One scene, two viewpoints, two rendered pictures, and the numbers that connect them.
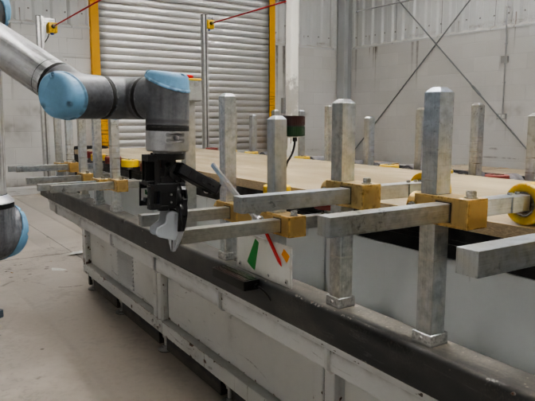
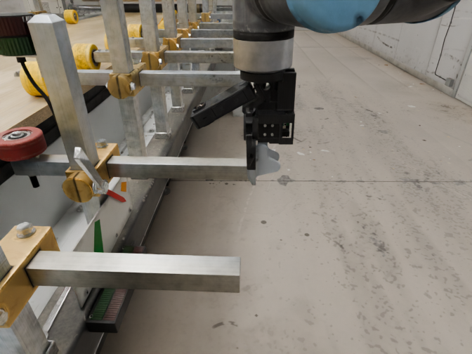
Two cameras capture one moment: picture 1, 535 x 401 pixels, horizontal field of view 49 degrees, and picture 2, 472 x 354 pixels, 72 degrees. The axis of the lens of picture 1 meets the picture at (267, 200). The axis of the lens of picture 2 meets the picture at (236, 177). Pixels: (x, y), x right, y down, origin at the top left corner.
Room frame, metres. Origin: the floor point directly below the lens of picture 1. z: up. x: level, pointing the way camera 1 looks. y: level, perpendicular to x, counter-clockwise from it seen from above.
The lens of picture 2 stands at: (1.69, 0.48, 1.15)
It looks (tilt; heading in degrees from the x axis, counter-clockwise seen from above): 31 degrees down; 215
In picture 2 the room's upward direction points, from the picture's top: straight up
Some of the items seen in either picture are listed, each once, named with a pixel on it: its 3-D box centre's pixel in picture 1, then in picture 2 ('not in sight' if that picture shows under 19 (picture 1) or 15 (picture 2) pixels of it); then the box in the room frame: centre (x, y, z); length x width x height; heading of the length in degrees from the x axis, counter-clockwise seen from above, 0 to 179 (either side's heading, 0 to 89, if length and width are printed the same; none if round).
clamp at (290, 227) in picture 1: (283, 222); (92, 171); (1.41, -0.04, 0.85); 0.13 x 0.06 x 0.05; 32
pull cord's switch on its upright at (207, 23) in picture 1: (208, 95); not in sight; (4.19, 0.42, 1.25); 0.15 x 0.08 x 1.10; 32
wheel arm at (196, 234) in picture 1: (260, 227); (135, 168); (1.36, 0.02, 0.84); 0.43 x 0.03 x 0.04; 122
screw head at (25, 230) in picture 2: not in sight; (24, 229); (1.58, 0.07, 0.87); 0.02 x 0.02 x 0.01
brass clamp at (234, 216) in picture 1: (232, 210); (7, 278); (1.62, 0.10, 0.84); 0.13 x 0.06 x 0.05; 32
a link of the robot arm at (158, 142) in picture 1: (168, 142); (263, 53); (1.23, 0.21, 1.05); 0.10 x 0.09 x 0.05; 32
